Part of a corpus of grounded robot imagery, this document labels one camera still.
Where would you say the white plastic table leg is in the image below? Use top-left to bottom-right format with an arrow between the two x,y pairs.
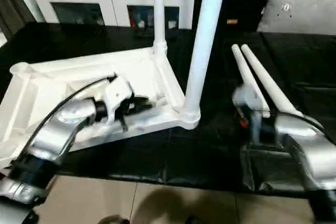
240,45 -> 305,118
152,0 -> 168,57
182,0 -> 229,125
232,45 -> 271,119

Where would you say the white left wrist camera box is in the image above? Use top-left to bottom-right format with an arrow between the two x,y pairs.
101,76 -> 132,126

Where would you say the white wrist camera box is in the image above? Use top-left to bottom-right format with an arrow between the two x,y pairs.
231,84 -> 264,115
101,76 -> 132,126

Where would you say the grey cushion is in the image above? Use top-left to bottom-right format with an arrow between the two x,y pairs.
256,0 -> 336,36

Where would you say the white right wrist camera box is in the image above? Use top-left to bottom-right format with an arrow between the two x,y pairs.
231,84 -> 264,115

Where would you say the black work mat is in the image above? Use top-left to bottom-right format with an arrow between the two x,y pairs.
0,22 -> 336,196

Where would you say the white plastic table top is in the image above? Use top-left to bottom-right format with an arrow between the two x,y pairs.
0,46 -> 201,168

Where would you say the dark grey curtain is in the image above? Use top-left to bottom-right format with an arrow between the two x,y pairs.
0,0 -> 37,36

